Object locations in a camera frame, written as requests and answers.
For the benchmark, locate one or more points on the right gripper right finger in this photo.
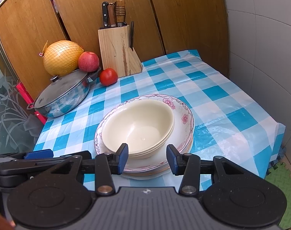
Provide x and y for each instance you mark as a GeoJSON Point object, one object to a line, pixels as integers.
{"type": "Point", "coordinates": [191, 167]}

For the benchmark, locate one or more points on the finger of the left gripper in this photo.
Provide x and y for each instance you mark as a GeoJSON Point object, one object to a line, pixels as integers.
{"type": "Point", "coordinates": [41, 154]}

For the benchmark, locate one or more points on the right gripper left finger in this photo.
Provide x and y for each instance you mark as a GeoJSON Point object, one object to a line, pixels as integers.
{"type": "Point", "coordinates": [103, 167]}

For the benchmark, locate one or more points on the white plate red carnations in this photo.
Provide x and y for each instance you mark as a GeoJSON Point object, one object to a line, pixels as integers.
{"type": "Point", "coordinates": [153, 164]}

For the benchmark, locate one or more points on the pink flower rimmed plate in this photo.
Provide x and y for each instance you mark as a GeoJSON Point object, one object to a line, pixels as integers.
{"type": "Point", "coordinates": [181, 137]}

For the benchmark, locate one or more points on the cream bowl back small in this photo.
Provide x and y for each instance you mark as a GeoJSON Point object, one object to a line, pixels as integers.
{"type": "Point", "coordinates": [147, 154]}

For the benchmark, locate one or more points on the small white flowered plate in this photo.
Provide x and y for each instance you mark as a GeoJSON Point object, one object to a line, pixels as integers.
{"type": "Point", "coordinates": [147, 176]}

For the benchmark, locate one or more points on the red cutting board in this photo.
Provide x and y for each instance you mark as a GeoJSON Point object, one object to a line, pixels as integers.
{"type": "Point", "coordinates": [28, 99]}

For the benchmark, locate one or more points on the etched glass door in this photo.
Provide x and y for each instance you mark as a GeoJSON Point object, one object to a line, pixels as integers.
{"type": "Point", "coordinates": [19, 128]}

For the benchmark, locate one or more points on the blue white checkered tablecloth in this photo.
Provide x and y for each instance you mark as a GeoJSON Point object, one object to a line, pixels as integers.
{"type": "Point", "coordinates": [224, 120]}

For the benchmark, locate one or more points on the steel pot with lid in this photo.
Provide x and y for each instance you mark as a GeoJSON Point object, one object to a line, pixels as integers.
{"type": "Point", "coordinates": [64, 93]}

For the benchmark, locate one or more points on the red tomato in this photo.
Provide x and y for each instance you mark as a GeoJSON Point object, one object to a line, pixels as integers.
{"type": "Point", "coordinates": [108, 77]}

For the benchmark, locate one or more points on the green foam floor mat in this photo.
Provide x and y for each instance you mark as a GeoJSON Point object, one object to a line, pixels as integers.
{"type": "Point", "coordinates": [280, 176]}

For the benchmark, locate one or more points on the yellow netted pomelo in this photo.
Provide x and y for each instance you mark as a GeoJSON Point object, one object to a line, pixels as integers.
{"type": "Point", "coordinates": [61, 57]}

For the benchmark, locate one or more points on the red apple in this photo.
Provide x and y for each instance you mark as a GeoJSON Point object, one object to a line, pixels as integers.
{"type": "Point", "coordinates": [88, 62]}

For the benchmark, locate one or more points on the wooden knife block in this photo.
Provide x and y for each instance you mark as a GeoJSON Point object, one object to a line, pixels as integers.
{"type": "Point", "coordinates": [116, 52]}

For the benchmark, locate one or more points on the brown handled knife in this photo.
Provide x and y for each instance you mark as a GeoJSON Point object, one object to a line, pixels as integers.
{"type": "Point", "coordinates": [111, 15]}

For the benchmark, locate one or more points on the ribbed wooden handled knife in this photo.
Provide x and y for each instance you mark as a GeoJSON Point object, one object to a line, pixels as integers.
{"type": "Point", "coordinates": [120, 12]}

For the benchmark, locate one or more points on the black handled knife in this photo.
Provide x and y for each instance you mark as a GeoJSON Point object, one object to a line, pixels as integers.
{"type": "Point", "coordinates": [105, 14]}

